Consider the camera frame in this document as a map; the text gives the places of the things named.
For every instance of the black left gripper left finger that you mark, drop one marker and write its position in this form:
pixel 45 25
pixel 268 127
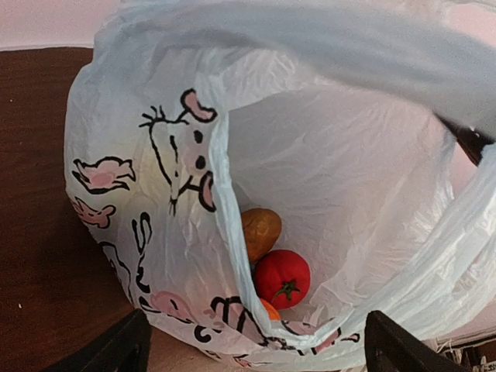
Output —
pixel 125 346

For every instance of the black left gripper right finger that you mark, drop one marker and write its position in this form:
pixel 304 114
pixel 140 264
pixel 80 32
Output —
pixel 389 347

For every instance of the orange mandarin fruit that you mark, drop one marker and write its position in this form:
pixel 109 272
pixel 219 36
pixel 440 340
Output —
pixel 272 312

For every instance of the light blue plastic bag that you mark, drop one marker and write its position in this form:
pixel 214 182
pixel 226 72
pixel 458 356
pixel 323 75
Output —
pixel 331 114

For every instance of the red fruit in bag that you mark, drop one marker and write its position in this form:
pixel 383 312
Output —
pixel 282 278

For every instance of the brown potato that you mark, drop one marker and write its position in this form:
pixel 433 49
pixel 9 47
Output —
pixel 261 228

